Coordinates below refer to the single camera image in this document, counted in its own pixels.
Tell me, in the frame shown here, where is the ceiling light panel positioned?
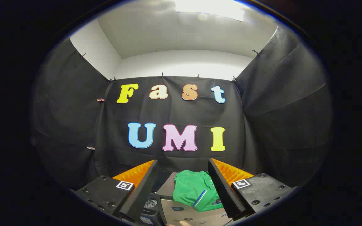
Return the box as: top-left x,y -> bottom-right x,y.
175,0 -> 245,22

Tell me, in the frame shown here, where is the black backdrop cloth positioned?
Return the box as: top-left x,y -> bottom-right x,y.
32,25 -> 332,192

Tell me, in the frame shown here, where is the green shirt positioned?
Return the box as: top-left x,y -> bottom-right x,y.
172,170 -> 224,213

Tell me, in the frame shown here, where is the grey washing machine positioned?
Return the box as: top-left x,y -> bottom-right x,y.
139,193 -> 163,226

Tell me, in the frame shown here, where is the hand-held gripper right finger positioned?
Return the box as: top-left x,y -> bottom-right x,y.
208,158 -> 295,221

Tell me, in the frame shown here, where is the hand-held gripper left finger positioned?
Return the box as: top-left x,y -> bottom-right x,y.
74,159 -> 160,223

